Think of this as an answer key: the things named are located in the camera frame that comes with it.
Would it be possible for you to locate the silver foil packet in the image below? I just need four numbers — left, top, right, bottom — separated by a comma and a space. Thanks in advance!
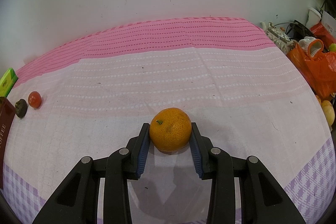
265, 27, 294, 55

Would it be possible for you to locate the green tissue box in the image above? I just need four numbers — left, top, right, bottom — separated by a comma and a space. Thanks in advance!
0, 68, 18, 97

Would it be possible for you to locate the red package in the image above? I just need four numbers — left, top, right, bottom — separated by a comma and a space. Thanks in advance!
310, 22, 336, 49

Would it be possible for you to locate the pink purple checkered tablecloth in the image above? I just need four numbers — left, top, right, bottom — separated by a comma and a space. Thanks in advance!
3, 18, 335, 223

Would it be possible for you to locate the white paper cup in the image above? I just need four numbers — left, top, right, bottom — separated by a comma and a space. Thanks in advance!
305, 7, 321, 29

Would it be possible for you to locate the dark passion fruit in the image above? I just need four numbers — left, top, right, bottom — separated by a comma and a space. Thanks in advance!
15, 99, 28, 119

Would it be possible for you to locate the orange mandarin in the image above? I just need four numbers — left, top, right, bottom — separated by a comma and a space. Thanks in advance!
149, 107, 192, 153

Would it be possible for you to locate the gold metal tin tray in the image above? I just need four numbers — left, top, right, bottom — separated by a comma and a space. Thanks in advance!
0, 97, 15, 189

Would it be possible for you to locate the white orange glove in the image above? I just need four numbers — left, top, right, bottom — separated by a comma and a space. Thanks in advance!
298, 36, 324, 57

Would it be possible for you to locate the yellow pear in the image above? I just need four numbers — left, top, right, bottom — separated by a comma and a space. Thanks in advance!
321, 100, 335, 127

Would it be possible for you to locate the orange plastic bag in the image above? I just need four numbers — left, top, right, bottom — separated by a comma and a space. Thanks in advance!
286, 44, 336, 100

